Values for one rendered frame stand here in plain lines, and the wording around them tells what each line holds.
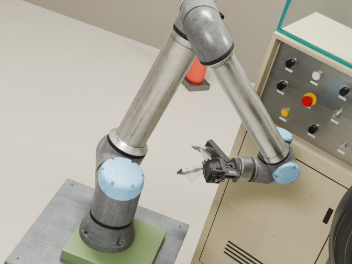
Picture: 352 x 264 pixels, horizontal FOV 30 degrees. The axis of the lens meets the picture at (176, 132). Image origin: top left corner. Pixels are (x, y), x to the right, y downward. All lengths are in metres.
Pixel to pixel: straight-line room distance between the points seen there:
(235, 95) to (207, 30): 0.23
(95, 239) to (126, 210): 0.15
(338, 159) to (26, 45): 2.69
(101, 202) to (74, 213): 0.28
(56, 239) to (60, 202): 0.19
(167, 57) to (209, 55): 0.20
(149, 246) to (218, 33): 0.80
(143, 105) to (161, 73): 0.13
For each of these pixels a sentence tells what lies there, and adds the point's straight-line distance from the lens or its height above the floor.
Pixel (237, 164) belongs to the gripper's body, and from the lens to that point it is 2.32.
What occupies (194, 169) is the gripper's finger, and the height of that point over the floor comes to 0.85.
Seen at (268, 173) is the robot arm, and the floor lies 0.90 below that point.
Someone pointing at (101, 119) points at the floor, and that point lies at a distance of 4.03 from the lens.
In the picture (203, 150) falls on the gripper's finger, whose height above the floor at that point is 0.96.
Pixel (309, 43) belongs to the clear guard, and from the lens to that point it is 2.47.
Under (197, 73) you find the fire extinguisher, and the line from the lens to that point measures 4.56.
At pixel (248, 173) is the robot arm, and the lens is 2.33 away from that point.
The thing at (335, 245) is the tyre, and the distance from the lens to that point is 1.81.
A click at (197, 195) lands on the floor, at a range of 3.63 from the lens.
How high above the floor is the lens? 2.18
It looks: 32 degrees down
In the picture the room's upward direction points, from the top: 17 degrees clockwise
